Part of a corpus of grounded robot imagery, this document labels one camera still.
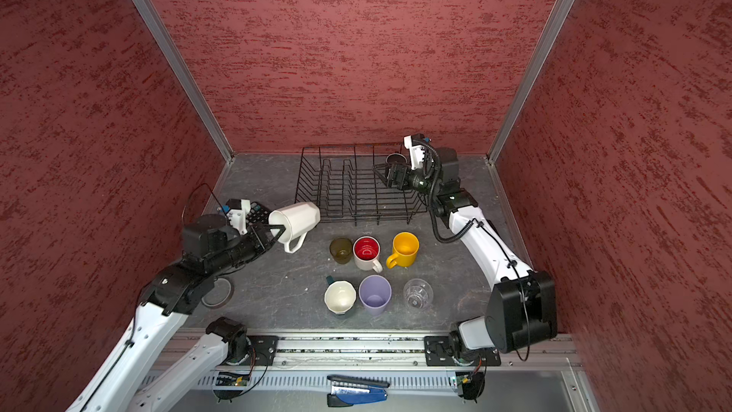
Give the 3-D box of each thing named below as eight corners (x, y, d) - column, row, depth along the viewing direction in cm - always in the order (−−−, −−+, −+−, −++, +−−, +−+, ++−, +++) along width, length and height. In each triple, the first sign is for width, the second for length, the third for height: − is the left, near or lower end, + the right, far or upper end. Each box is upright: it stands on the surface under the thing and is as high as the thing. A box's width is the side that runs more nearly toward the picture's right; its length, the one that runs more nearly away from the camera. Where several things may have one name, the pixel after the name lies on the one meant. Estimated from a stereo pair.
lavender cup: (359, 319, 81) (358, 306, 71) (360, 289, 86) (359, 275, 77) (390, 319, 81) (392, 307, 71) (389, 290, 86) (391, 275, 77)
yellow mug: (386, 271, 91) (388, 258, 83) (385, 245, 97) (387, 231, 89) (416, 271, 91) (420, 258, 83) (414, 245, 97) (417, 231, 89)
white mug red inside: (353, 274, 89) (352, 265, 84) (354, 246, 96) (353, 235, 90) (381, 274, 89) (381, 265, 84) (380, 246, 96) (381, 236, 90)
